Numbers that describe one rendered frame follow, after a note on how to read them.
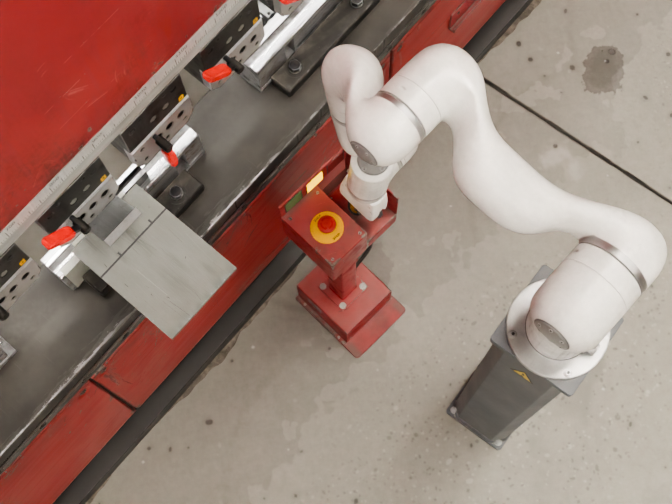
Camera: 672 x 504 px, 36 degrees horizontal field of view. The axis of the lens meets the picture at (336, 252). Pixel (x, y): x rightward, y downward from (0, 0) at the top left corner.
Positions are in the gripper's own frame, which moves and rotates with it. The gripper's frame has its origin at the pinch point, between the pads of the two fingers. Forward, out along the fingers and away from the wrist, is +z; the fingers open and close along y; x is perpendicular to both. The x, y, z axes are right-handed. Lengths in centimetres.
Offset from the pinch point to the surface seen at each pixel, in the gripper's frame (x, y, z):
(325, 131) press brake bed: 6.8, -18.0, 2.1
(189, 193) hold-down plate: -26.9, -23.9, -14.6
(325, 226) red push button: -10.5, -1.0, -6.9
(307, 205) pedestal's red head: -9.3, -7.6, -3.4
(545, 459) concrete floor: 1, 75, 68
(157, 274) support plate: -43, -14, -25
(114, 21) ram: -25, -33, -77
